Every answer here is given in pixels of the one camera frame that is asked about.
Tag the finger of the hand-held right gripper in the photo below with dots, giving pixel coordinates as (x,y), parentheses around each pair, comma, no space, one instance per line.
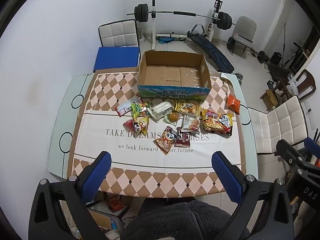
(312,143)
(287,151)

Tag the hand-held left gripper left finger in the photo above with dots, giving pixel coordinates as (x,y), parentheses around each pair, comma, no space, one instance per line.
(98,173)

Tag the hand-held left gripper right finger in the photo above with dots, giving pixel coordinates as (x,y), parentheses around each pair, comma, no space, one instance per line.
(228,177)

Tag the instant noodle packet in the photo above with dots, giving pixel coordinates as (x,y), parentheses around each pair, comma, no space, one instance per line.
(216,123)

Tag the small dark red packet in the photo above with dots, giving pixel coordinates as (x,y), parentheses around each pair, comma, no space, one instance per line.
(184,142)

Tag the red panda snack packet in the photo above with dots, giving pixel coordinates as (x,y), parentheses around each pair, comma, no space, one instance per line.
(137,126)
(166,140)

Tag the white packet with red balls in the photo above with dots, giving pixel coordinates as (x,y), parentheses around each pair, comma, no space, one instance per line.
(191,123)

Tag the green colourful candy bag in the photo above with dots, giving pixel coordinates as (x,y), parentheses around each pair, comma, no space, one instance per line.
(138,108)

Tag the yellow biscuit bag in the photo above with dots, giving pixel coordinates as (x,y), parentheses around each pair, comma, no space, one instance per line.
(187,107)

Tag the round orange pastry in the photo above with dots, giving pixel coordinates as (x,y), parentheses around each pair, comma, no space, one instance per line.
(172,117)

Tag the white snack packet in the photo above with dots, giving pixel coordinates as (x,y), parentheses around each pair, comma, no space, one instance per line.
(160,108)

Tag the cardboard box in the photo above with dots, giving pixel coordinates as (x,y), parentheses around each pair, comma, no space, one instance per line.
(100,220)
(160,93)

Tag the white quilted chair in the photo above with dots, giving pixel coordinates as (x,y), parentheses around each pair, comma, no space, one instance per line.
(117,32)
(282,122)

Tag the red packet on floor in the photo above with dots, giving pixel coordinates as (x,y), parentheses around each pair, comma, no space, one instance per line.
(115,203)

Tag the cardboard box on floor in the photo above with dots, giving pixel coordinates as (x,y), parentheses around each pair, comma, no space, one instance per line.
(100,220)

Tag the small wooden stool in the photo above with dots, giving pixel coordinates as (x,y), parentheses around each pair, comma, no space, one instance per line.
(270,96)

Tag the brown wooden chair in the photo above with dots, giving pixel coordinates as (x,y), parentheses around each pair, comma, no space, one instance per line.
(310,85)

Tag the white plastic bag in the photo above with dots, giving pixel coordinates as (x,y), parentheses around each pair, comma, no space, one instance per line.
(292,87)

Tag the dark fleece clothing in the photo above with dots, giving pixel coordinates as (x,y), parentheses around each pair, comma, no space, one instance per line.
(185,220)

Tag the red white barcode packet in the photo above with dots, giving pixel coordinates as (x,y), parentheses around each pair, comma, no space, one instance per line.
(122,109)

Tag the orange snack packet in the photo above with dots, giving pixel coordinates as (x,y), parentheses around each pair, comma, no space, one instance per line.
(233,103)

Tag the checkered printed tablecloth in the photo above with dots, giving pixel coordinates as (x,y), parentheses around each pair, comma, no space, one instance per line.
(100,92)

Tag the metal bowl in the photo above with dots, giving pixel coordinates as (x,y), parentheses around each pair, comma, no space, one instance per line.
(239,76)

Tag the black speaker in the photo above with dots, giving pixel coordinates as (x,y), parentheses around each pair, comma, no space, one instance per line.
(276,58)

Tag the black dumbbell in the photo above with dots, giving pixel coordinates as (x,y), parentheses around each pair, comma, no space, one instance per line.
(262,56)

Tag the blue folded mat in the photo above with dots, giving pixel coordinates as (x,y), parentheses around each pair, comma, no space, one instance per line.
(115,58)

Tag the black sit-up bench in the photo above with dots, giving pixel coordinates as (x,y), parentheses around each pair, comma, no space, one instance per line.
(212,50)

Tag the grey folding chair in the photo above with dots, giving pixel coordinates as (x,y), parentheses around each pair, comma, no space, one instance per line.
(246,26)

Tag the blue exercise pad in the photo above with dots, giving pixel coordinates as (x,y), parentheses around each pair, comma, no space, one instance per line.
(165,40)

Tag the white barbell rack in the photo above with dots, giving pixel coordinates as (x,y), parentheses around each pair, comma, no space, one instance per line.
(153,30)

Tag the black barbell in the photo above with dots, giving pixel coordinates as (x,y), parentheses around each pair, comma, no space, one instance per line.
(141,12)

